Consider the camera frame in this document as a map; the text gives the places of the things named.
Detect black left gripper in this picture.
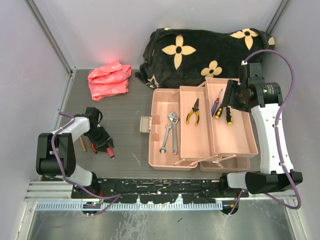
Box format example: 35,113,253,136
85,126,112,152

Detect blue handled screwdriver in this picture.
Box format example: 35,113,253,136
211,89,223,117

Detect yellow black stubby screwdriver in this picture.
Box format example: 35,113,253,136
214,106,223,119

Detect wooden hammer handle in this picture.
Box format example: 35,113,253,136
79,135,87,152

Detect pink handled screwdriver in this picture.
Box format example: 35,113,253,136
106,147,115,159

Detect yellow handled pliers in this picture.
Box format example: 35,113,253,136
185,97,201,127

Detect pink plastic tool box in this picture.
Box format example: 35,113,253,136
148,78,258,173

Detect grey tool box latch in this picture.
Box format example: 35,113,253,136
139,116,152,133

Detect silver adjustable wrench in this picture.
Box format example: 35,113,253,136
168,111,179,155

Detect silver combination spanner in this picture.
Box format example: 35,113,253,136
159,124,172,153

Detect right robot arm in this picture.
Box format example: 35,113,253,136
215,62,303,197

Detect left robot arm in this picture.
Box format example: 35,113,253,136
35,107,115,198

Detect pink plastic bag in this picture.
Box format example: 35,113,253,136
87,61,132,101

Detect black floral pillow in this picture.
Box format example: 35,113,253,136
135,28,275,89

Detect orange handled pliers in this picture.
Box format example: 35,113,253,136
91,142,98,154

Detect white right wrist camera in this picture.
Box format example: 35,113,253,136
240,60,248,66

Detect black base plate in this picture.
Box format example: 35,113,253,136
70,177,250,205

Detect aluminium frame rail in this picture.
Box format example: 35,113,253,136
24,180,298,202

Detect white slotted cable duct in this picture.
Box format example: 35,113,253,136
35,200,223,211

